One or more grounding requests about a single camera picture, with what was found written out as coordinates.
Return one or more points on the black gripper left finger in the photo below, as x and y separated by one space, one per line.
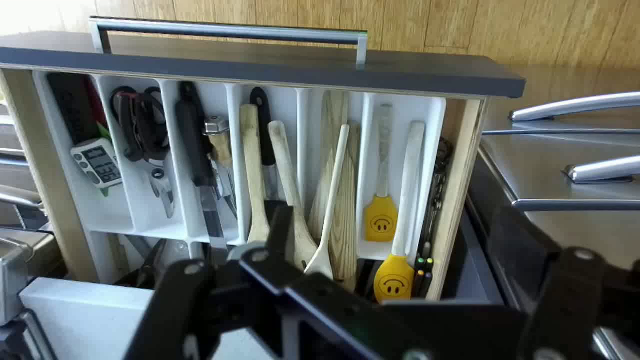
172 306

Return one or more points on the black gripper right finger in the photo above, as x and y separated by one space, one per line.
566 300

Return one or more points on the dark grey front wooden drawer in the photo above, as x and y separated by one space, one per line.
267 70

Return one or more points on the dark slim scissors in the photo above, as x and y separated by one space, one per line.
142 266

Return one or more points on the white cutlery organizer tray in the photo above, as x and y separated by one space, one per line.
101 207

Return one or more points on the stainless steel fridge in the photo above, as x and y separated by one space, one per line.
552 173

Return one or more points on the plain wooden spoon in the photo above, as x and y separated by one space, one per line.
290 192
253 181

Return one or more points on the white digital kitchen timer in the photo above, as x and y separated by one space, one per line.
98 162

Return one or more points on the large yellow smiley spatula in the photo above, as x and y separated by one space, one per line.
394 278

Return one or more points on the wide wooden spatula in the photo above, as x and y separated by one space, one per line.
344 226

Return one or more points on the pale slim wooden spoon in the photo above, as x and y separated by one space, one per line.
330 201

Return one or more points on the black rectangular device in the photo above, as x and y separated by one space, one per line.
70 107

